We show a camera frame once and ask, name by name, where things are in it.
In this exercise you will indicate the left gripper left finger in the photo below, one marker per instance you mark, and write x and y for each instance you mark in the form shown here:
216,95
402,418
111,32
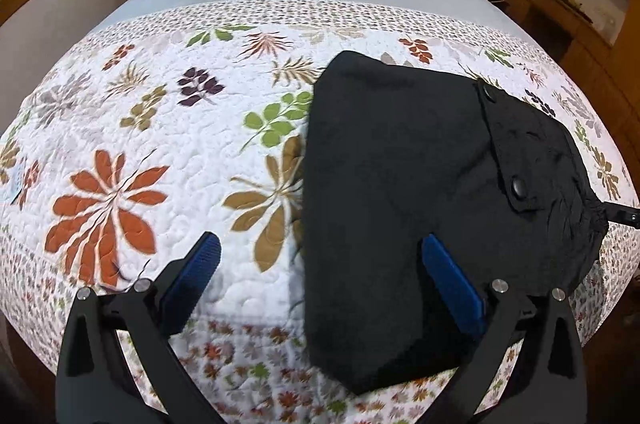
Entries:
94,384

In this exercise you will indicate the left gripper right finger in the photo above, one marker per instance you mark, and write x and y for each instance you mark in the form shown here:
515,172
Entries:
548,382

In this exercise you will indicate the black pants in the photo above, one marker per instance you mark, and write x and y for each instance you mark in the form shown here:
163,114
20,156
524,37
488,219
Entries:
420,189

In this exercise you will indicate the wooden side cabinet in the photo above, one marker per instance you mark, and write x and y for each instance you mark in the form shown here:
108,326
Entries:
607,72

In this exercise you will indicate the floral quilted bedspread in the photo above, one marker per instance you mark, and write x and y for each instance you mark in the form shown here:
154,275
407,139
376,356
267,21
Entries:
151,131

